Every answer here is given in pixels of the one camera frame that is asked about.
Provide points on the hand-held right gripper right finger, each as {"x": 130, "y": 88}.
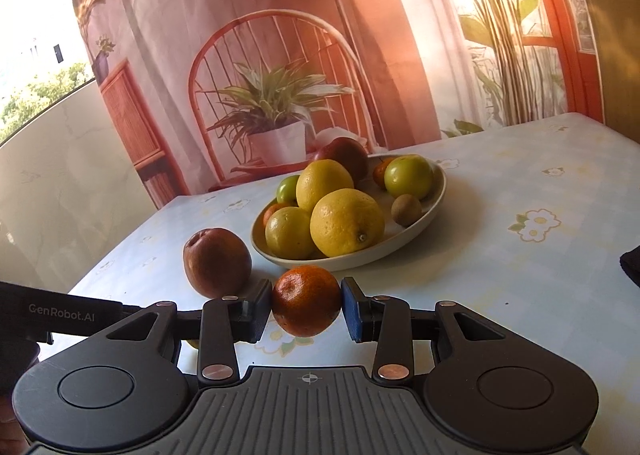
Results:
{"x": 351, "y": 310}

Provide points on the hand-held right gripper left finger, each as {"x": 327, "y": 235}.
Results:
{"x": 257, "y": 315}

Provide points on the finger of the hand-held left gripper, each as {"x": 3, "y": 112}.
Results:
{"x": 132, "y": 310}

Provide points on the orange tangerine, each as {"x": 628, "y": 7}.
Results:
{"x": 380, "y": 174}
{"x": 272, "y": 212}
{"x": 305, "y": 300}

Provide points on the yellow lemon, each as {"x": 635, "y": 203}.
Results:
{"x": 289, "y": 232}
{"x": 347, "y": 222}
{"x": 322, "y": 180}

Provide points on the beige round plate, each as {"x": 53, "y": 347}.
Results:
{"x": 400, "y": 235}

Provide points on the brown kiwi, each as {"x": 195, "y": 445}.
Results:
{"x": 406, "y": 210}

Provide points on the small green fruit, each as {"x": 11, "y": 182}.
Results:
{"x": 286, "y": 190}

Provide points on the large green fruit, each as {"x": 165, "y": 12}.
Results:
{"x": 407, "y": 177}

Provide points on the dark red apple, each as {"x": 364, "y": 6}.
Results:
{"x": 347, "y": 155}

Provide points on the red apple on table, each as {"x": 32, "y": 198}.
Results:
{"x": 215, "y": 262}

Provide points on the white marble panel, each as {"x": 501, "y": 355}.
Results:
{"x": 65, "y": 195}

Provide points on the floral light blue tablecloth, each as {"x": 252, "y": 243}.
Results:
{"x": 500, "y": 275}

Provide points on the green trees outside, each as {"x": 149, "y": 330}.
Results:
{"x": 40, "y": 95}

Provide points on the dark cloth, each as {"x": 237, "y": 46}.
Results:
{"x": 632, "y": 265}

